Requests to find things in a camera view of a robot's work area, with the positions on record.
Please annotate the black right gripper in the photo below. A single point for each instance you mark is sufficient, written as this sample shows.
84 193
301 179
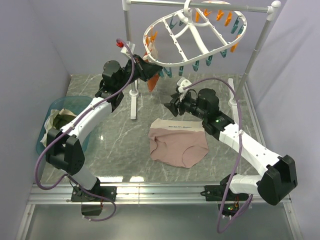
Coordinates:
178 103

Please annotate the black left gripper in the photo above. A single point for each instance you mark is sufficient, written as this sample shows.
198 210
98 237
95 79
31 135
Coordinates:
147 70

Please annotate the orange underwear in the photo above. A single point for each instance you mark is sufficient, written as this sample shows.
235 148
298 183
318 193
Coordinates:
151 83

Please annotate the pink underwear white waistband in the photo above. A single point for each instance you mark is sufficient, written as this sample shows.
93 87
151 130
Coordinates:
177 143

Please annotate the white oval clip hanger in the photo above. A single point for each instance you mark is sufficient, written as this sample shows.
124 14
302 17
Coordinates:
190 19

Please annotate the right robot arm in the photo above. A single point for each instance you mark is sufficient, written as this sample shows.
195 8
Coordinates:
277 175

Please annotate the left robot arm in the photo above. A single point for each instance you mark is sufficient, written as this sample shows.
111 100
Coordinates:
65 144

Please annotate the white rack foot left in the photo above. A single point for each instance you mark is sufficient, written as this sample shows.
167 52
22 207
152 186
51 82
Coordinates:
134 94

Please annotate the white rack foot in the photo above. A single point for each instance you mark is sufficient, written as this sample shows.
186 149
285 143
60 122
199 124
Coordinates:
235 108
134 94

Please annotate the white rack foot right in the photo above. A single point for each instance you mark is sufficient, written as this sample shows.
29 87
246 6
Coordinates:
235 108

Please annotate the teal plastic basket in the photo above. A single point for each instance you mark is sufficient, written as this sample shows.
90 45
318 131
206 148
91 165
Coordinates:
76 104

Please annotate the pile of clothes in basket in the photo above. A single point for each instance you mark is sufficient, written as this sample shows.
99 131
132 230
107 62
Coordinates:
56 120

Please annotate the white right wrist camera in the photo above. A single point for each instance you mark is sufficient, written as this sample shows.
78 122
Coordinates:
183 85

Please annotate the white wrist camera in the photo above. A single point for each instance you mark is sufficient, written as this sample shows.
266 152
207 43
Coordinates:
126 48
183 85

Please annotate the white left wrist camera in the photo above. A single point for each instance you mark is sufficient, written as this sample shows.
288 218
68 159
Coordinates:
126 48

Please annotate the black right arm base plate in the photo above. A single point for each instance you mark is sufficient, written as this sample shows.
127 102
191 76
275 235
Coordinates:
216 193

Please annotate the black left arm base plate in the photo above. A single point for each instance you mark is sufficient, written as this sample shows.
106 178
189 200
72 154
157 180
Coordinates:
95 195

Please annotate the silver clothes rack frame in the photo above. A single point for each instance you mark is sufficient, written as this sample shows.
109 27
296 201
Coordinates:
219 10

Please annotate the aluminium rail front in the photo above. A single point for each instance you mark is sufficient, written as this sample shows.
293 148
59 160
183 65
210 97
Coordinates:
128 193

